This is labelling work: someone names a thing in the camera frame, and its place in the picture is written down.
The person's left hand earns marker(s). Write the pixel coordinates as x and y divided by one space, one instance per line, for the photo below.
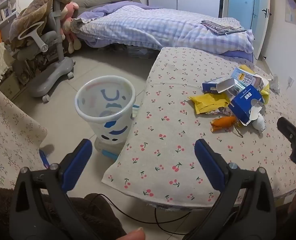
135 235

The dark brown fleece clothing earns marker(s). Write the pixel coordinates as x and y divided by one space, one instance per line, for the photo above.
2 205

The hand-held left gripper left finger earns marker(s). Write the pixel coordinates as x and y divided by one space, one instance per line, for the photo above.
77 166

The cherry print tablecloth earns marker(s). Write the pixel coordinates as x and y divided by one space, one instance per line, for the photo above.
178 135

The white blue-print trash bin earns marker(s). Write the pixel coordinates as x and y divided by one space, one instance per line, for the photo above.
113 127

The light blue milk carton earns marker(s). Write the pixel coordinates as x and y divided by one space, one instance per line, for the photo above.
253 78

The blue plastic stick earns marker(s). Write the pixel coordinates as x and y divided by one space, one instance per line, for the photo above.
44 158

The white wall socket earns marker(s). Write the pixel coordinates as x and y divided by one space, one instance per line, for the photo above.
290 82

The purple bed sheet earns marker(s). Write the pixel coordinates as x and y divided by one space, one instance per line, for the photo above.
238 55

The orange snack wrapper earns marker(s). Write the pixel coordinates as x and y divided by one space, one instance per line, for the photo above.
224 123

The folded grey plaid cloth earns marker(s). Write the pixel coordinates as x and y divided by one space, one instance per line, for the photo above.
221 26

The white tissue wad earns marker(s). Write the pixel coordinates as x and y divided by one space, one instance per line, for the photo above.
259 124

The light blue door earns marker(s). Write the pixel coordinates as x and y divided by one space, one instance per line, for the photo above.
243 7

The dark blue cardboard box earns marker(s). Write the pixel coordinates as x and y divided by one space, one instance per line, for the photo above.
245 105

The small blue white carton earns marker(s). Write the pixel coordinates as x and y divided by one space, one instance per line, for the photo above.
213 85

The brown fleece blanket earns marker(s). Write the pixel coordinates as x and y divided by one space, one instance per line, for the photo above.
35 7

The floral print cloth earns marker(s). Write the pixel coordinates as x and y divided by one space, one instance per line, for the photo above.
10 140

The crumpled white tissue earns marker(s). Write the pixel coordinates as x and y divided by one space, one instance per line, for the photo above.
275 85

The pink plush toy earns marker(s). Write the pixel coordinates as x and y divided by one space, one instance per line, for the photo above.
70 20

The yellow plastic packet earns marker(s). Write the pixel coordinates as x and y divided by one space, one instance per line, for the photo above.
208 102

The purple plaid quilt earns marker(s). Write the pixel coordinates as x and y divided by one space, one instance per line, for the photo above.
150 25

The grey ergonomic chair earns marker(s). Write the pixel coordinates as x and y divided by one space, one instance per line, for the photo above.
50 65

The yellow green sponge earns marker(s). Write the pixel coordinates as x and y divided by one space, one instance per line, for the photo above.
266 92

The grey headboard cushion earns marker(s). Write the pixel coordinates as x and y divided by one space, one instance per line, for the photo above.
105 1

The silver foil wrapper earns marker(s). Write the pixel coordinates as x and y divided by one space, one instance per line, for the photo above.
224 111

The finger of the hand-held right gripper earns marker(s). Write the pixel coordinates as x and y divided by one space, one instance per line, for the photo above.
292 136

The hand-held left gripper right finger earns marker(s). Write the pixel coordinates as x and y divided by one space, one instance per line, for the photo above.
209 166

